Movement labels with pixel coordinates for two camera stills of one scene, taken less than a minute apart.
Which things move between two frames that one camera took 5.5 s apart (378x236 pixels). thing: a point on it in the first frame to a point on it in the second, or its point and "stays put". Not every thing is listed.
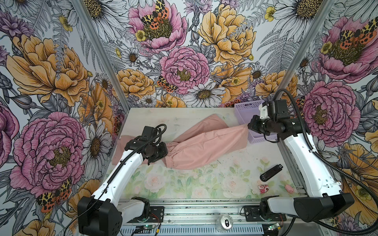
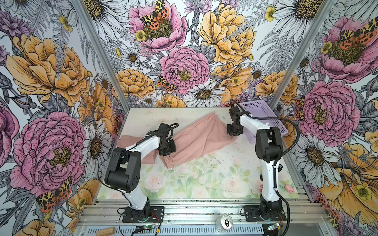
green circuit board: [149, 226] stays put
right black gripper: [253, 125] to [229, 130]
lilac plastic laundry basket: [244, 111] stays put
